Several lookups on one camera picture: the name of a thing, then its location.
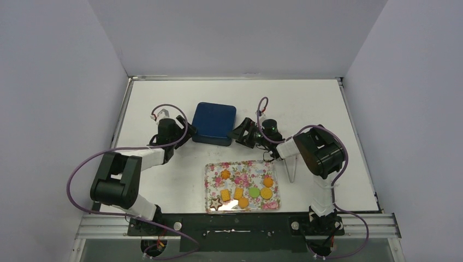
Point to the yellow waffle round cookie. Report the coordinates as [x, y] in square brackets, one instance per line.
[266, 193]

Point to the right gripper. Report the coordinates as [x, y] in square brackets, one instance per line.
[251, 132]

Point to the orange round cookie bottom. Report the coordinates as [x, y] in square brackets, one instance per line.
[243, 203]

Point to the green round cookie lower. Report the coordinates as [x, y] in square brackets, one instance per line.
[254, 192]

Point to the square cracker right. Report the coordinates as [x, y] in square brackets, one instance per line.
[238, 193]

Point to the orange flower cookie middle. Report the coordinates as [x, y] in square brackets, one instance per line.
[225, 174]

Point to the star chocolate cookie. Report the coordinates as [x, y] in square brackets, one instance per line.
[215, 204]

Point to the pink cat paw tongs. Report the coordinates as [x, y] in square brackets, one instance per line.
[291, 166]

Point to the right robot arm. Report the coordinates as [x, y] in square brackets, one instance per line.
[321, 151]

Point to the square cracker left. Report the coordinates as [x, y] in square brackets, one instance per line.
[225, 195]

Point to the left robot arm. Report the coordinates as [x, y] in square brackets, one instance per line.
[117, 180]

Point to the floral rectangular tray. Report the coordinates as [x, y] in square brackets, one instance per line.
[244, 174]

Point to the dark blue square box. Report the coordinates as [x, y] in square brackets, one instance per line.
[212, 140]

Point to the square cracker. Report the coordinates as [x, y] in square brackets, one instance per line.
[225, 195]
[238, 193]

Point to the dark blue box lid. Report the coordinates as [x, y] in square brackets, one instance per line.
[214, 121]

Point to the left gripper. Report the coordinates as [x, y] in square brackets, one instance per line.
[191, 130]

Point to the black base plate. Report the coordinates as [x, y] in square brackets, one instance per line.
[240, 232]

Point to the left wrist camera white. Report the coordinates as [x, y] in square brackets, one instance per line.
[160, 115]

